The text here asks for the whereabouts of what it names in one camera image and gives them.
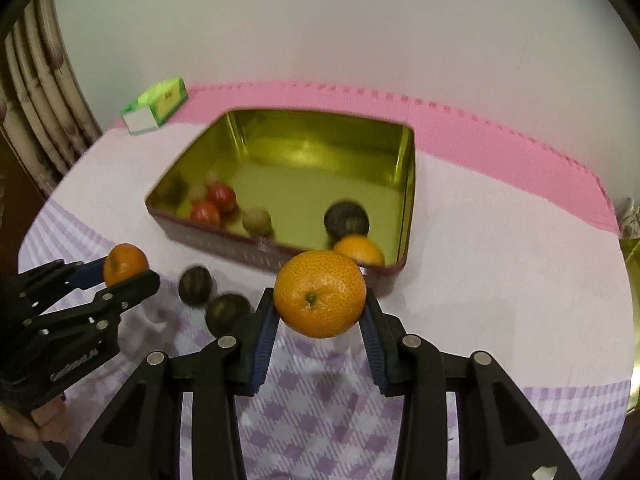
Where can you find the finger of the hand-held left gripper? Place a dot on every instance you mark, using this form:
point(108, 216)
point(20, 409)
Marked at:
point(87, 274)
point(135, 290)

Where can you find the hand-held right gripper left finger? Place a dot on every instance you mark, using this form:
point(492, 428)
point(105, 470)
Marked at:
point(262, 350)

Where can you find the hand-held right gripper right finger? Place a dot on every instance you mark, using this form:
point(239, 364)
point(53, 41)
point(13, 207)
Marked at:
point(372, 350)

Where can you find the orange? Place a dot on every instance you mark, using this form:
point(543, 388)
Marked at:
point(320, 290)
point(125, 262)
point(360, 251)

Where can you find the cherry tomato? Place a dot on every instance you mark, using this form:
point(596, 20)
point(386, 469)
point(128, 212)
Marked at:
point(205, 212)
point(222, 196)

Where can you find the brown round fruit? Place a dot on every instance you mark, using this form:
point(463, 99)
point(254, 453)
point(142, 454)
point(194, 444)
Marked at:
point(256, 221)

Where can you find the dark red tin box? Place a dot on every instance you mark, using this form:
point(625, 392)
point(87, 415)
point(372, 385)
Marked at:
point(300, 175)

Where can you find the person's left hand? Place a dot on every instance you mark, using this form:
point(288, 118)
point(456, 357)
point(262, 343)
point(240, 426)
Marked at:
point(47, 420)

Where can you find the dark avocado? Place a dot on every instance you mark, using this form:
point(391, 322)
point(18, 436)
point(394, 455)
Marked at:
point(227, 312)
point(195, 285)
point(346, 220)

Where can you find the green tissue box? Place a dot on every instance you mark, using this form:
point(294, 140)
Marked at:
point(160, 100)

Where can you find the bamboo furniture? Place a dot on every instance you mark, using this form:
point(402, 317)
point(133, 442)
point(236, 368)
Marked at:
point(35, 90)

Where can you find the pink foam mat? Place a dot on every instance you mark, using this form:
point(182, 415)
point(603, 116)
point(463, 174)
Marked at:
point(500, 160)

